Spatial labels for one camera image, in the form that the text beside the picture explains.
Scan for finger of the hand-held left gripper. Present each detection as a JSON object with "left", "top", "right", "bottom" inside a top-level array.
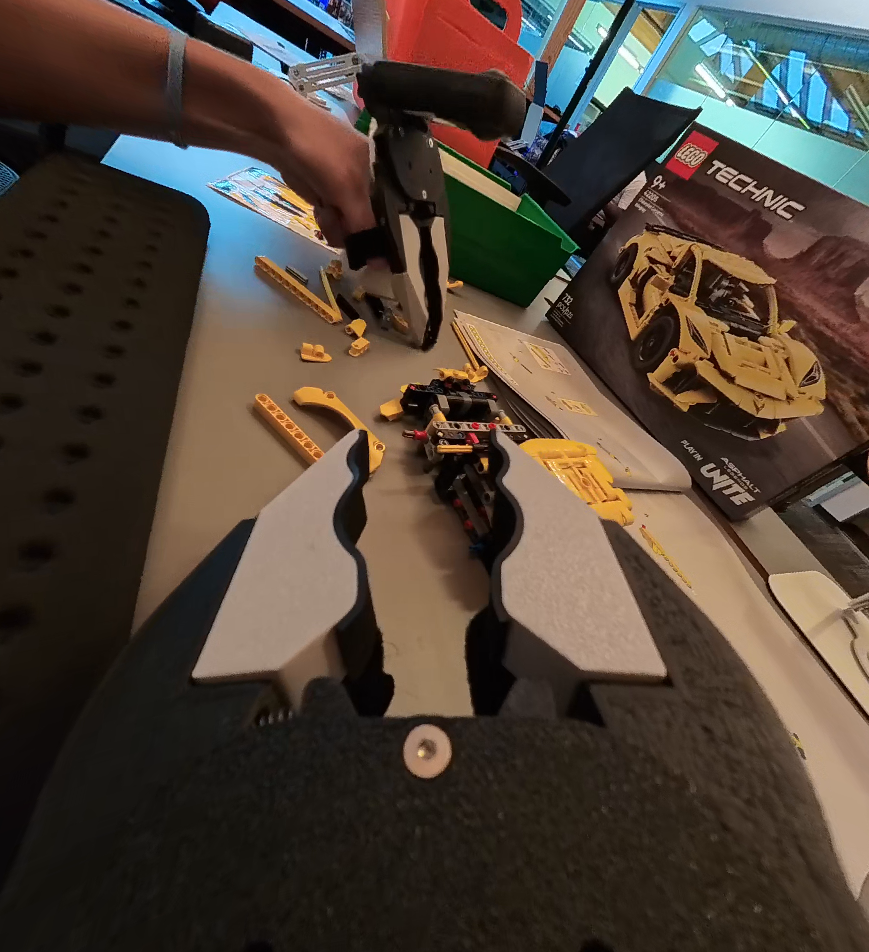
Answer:
[
  {"left": 392, "top": 214, "right": 433, "bottom": 349},
  {"left": 425, "top": 212, "right": 452, "bottom": 349}
]

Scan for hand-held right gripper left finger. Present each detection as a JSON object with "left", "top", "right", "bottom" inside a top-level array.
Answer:
[{"left": 191, "top": 430, "right": 373, "bottom": 709}]

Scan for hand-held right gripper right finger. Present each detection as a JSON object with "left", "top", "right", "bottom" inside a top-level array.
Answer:
[{"left": 488, "top": 430, "right": 669, "bottom": 716}]

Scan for colourful printed leaflet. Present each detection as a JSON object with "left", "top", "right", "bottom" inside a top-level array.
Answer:
[{"left": 207, "top": 167, "right": 333, "bottom": 251}]

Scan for person's left forearm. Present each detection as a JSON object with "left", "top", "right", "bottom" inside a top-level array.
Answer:
[{"left": 0, "top": 0, "right": 294, "bottom": 161}]

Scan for person's left hand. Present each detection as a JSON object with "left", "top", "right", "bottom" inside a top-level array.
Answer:
[{"left": 277, "top": 121, "right": 385, "bottom": 251}]

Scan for green storage bin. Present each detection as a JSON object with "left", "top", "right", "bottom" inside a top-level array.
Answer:
[{"left": 356, "top": 112, "right": 581, "bottom": 308}]

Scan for white paper stack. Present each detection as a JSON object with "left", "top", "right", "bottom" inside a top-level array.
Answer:
[{"left": 438, "top": 145, "right": 524, "bottom": 213}]

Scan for scattered yellow toy pieces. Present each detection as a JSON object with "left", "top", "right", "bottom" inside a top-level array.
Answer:
[{"left": 253, "top": 255, "right": 481, "bottom": 478}]

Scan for long yellow holed beam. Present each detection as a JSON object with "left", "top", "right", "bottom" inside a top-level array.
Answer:
[{"left": 253, "top": 393, "right": 326, "bottom": 467}]

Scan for black pole floor lamp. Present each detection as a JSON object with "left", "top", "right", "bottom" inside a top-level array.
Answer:
[{"left": 537, "top": 0, "right": 637, "bottom": 166}]

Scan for yellow toy car model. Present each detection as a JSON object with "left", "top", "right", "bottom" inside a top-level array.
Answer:
[{"left": 378, "top": 363, "right": 637, "bottom": 564}]

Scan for black office chair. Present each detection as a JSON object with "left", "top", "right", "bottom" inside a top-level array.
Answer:
[{"left": 494, "top": 87, "right": 703, "bottom": 240}]

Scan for blue wristband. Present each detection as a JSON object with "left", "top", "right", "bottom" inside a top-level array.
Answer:
[{"left": 164, "top": 30, "right": 190, "bottom": 150}]

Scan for dark perforated pad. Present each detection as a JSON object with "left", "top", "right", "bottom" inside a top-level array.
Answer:
[{"left": 0, "top": 155, "right": 212, "bottom": 952}]

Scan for dark toy box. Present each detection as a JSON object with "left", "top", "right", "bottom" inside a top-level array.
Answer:
[{"left": 544, "top": 122, "right": 869, "bottom": 523}]

